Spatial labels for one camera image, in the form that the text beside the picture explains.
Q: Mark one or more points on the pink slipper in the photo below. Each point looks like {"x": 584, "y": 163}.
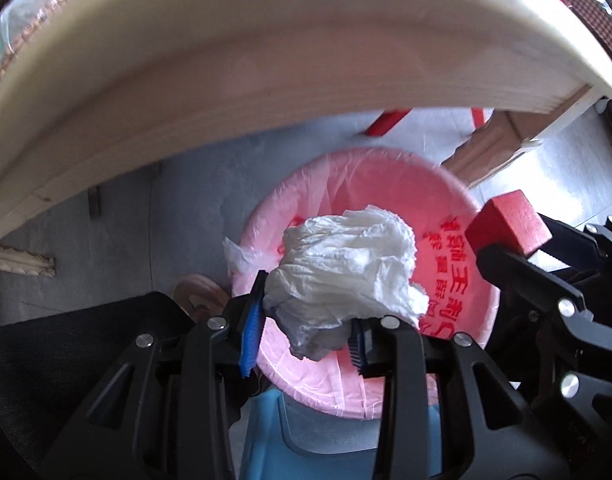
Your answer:
{"x": 198, "y": 295}

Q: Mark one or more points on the white tissue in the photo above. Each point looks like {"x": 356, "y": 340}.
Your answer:
{"x": 346, "y": 260}

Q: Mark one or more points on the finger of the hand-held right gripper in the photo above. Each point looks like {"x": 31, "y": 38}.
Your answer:
{"x": 581, "y": 247}
{"x": 531, "y": 275}

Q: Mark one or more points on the clear plastic bag of peanuts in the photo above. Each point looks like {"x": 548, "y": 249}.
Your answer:
{"x": 33, "y": 15}

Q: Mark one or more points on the red checkered cloth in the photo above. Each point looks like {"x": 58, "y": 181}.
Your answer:
{"x": 598, "y": 15}

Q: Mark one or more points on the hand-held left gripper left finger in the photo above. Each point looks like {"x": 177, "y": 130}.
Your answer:
{"x": 251, "y": 330}

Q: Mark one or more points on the red rectangular block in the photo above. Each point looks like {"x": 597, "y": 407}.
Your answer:
{"x": 508, "y": 220}

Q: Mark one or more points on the cream wooden table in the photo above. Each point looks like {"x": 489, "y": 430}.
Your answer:
{"x": 235, "y": 70}

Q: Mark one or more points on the red plastic stool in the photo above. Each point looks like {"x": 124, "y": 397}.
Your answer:
{"x": 386, "y": 122}

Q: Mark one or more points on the blue plastic bin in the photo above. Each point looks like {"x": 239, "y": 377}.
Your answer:
{"x": 316, "y": 440}

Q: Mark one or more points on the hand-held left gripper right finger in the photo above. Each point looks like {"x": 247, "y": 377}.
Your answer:
{"x": 356, "y": 345}

